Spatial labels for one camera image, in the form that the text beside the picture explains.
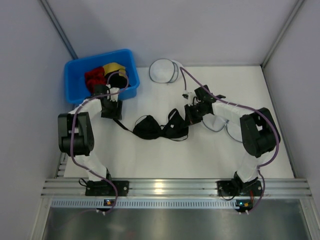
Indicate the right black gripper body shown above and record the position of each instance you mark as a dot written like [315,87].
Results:
[189,115]

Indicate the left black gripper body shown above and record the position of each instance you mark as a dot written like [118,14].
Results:
[113,114]

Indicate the white mesh laundry bag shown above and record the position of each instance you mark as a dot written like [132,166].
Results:
[164,71]
[217,124]

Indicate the black bra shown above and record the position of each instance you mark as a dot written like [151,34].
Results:
[147,128]

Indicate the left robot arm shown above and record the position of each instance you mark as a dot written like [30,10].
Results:
[76,135]

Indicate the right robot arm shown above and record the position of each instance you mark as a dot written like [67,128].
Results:
[258,130]

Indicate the yellow bra in bin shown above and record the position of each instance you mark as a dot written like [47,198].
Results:
[114,67]

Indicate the black garment in bin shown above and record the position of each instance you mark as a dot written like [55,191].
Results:
[116,79]

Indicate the red garment in bin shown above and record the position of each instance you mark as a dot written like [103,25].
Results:
[94,77]

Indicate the blue plastic bin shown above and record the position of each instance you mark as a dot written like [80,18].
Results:
[74,74]

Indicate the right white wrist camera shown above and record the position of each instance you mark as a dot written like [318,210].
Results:
[190,98]

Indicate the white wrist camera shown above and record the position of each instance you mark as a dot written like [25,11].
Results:
[190,98]
[112,93]

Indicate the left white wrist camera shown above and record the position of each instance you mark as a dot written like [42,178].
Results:
[112,93]

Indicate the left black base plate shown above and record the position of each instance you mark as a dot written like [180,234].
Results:
[104,189]

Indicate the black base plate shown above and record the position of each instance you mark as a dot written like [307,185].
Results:
[104,189]
[237,188]

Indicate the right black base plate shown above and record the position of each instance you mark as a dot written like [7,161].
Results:
[237,188]

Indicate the perforated cable duct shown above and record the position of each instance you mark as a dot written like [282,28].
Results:
[144,203]

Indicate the aluminium mounting rail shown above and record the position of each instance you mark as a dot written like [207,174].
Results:
[277,188]

